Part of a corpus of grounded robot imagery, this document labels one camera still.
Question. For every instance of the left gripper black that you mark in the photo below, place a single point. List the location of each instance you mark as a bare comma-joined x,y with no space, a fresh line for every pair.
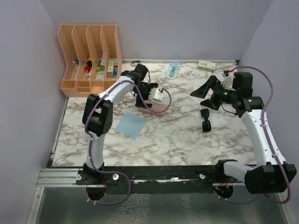
139,101

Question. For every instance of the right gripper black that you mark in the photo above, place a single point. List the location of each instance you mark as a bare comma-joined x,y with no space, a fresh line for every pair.
202,92

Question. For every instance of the pink glasses case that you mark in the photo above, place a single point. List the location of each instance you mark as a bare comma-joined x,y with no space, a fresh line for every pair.
157,107

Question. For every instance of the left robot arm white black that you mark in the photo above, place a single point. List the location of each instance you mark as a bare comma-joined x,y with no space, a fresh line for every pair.
98,113

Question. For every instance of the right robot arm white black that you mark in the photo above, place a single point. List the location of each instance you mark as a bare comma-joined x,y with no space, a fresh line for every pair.
272,173

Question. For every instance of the black sunglasses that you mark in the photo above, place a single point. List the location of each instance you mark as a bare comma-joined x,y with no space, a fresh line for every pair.
206,125

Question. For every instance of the light blue cleaning cloth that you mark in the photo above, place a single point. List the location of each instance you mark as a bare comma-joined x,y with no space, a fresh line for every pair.
130,125

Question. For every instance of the small white green box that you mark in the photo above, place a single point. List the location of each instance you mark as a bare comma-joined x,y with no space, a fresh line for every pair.
206,66

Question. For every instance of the blue white packaged item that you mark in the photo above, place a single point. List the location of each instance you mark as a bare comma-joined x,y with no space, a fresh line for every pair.
173,70

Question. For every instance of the green white box in organizer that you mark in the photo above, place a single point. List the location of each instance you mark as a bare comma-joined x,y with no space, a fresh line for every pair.
110,69

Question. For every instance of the red black small bottle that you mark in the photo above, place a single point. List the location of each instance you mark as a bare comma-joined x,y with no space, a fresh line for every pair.
88,66

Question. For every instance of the peach desk file organizer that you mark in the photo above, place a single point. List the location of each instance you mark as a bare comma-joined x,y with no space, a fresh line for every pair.
93,58

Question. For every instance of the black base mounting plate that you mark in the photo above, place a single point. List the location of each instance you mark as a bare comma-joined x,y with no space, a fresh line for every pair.
120,180

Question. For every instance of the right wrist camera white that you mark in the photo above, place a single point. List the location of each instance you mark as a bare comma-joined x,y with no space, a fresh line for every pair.
228,79

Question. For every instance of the aluminium rail frame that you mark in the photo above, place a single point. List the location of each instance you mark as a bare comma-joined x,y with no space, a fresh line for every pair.
57,177

